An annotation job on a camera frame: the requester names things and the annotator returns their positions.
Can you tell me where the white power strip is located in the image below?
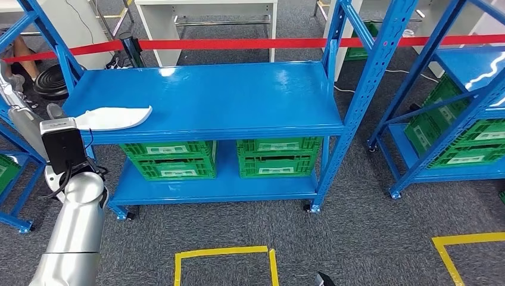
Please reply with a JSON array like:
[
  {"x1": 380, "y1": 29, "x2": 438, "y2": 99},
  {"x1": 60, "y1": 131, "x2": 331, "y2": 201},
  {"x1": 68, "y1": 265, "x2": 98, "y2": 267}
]
[{"x1": 104, "y1": 53, "x2": 133, "y2": 70}]

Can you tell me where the red barrier belt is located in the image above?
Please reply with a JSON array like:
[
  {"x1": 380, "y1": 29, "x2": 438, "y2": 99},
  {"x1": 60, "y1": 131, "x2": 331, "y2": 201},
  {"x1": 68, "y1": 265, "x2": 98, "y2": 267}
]
[
  {"x1": 138, "y1": 34, "x2": 505, "y2": 51},
  {"x1": 0, "y1": 40, "x2": 125, "y2": 64}
]

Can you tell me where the green plastic crate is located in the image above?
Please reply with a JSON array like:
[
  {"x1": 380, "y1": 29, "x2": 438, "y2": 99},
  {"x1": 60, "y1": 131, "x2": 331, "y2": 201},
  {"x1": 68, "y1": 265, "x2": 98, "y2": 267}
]
[
  {"x1": 236, "y1": 136, "x2": 323, "y2": 157},
  {"x1": 345, "y1": 21, "x2": 379, "y2": 62},
  {"x1": 129, "y1": 156, "x2": 217, "y2": 182},
  {"x1": 403, "y1": 116, "x2": 505, "y2": 169},
  {"x1": 432, "y1": 74, "x2": 505, "y2": 147},
  {"x1": 238, "y1": 151, "x2": 319, "y2": 179},
  {"x1": 119, "y1": 141, "x2": 218, "y2": 161},
  {"x1": 0, "y1": 154, "x2": 21, "y2": 195}
]

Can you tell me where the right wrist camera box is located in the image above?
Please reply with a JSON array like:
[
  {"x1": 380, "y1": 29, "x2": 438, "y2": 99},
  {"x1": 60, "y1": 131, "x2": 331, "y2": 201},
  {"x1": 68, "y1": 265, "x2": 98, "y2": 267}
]
[{"x1": 314, "y1": 271, "x2": 337, "y2": 286}]

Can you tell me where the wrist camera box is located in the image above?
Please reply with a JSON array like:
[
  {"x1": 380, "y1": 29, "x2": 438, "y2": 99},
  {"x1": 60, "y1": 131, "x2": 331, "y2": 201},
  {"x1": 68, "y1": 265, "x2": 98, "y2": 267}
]
[
  {"x1": 39, "y1": 117, "x2": 88, "y2": 175},
  {"x1": 314, "y1": 271, "x2": 337, "y2": 286}
]

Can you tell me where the white table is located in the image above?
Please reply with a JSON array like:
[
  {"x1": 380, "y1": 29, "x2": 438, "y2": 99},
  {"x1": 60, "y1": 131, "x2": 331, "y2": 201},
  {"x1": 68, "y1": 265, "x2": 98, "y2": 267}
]
[
  {"x1": 134, "y1": 0, "x2": 279, "y2": 68},
  {"x1": 323, "y1": 0, "x2": 505, "y2": 82},
  {"x1": 0, "y1": 0, "x2": 113, "y2": 71}
]

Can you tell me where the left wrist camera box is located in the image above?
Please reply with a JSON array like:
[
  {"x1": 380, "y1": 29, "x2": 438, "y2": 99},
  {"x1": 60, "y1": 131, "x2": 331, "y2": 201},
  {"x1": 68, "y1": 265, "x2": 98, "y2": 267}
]
[{"x1": 39, "y1": 117, "x2": 88, "y2": 175}]

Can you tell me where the white floor cable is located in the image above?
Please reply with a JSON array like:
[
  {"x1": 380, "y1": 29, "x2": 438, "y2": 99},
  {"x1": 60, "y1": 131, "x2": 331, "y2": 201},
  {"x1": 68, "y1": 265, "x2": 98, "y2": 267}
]
[{"x1": 334, "y1": 69, "x2": 439, "y2": 94}]

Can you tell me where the metal leg frame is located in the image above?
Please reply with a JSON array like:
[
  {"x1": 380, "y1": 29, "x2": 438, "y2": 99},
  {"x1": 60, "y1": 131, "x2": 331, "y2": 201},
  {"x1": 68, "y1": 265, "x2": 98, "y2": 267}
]
[{"x1": 89, "y1": 0, "x2": 135, "y2": 41}]

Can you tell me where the black round ribbed base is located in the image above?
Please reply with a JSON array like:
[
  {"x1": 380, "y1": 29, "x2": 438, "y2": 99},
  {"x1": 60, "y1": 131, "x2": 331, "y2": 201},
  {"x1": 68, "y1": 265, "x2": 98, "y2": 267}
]
[{"x1": 33, "y1": 63, "x2": 71, "y2": 101}]

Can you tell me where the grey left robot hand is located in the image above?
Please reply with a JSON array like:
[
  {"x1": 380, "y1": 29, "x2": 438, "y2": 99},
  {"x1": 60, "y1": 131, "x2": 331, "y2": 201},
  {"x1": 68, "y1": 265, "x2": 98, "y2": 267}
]
[{"x1": 0, "y1": 59, "x2": 67, "y2": 161}]

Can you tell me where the person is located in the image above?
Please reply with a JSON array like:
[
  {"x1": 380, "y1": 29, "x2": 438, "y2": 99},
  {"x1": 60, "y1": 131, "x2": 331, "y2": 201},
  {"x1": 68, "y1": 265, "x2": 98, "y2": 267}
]
[{"x1": 0, "y1": 27, "x2": 40, "y2": 80}]

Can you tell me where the yellow floor tape square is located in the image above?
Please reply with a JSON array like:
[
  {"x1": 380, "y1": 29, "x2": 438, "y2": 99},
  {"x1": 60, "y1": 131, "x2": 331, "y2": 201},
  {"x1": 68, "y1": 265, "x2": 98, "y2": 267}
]
[{"x1": 174, "y1": 245, "x2": 280, "y2": 286}]

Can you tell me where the black stanchion post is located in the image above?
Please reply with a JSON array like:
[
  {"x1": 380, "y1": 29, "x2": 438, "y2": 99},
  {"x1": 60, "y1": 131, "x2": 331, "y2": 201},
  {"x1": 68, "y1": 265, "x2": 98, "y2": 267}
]
[{"x1": 119, "y1": 31, "x2": 146, "y2": 69}]

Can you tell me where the white curved plastic part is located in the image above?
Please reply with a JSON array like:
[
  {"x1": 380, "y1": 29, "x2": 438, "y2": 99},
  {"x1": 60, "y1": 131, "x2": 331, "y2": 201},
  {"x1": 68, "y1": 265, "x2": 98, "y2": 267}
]
[{"x1": 74, "y1": 105, "x2": 153, "y2": 132}]

